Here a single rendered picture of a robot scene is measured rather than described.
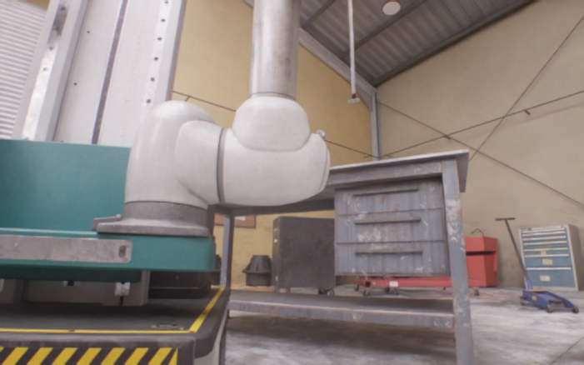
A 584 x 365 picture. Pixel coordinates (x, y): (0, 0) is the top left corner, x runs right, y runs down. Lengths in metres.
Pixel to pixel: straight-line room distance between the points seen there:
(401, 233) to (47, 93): 1.30
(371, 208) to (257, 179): 0.95
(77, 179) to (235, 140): 0.38
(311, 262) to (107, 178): 3.13
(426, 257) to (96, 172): 1.19
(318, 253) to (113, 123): 3.11
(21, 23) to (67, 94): 5.46
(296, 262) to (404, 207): 2.41
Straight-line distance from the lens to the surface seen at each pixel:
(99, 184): 0.80
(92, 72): 1.03
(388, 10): 6.53
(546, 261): 6.12
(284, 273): 3.64
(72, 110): 0.99
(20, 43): 6.29
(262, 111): 0.60
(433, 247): 1.40
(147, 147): 0.62
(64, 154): 0.85
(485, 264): 6.55
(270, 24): 0.69
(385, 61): 9.45
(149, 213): 0.59
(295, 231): 3.69
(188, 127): 0.62
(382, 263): 1.43
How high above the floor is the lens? 0.42
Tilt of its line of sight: 13 degrees up
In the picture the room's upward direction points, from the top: 1 degrees clockwise
